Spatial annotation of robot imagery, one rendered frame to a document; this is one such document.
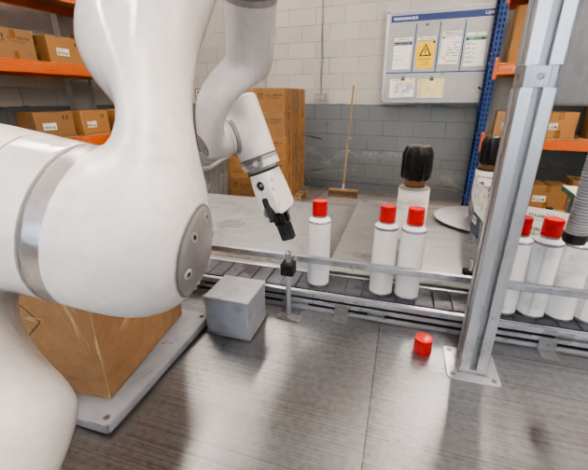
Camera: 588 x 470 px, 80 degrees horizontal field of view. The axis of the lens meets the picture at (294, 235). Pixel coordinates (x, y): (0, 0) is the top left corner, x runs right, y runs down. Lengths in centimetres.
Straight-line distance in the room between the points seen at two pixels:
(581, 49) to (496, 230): 25
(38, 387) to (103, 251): 10
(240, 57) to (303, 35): 487
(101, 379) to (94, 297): 41
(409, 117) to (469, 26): 114
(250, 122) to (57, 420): 62
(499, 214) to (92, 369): 66
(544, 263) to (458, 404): 32
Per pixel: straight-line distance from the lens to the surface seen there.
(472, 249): 116
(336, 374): 69
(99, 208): 24
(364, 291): 84
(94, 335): 61
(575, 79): 61
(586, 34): 61
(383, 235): 76
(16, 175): 27
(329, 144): 540
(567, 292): 84
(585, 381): 84
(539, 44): 60
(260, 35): 68
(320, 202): 77
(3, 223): 27
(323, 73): 541
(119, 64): 29
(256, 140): 77
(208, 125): 72
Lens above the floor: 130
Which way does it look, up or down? 21 degrees down
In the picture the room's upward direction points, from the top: straight up
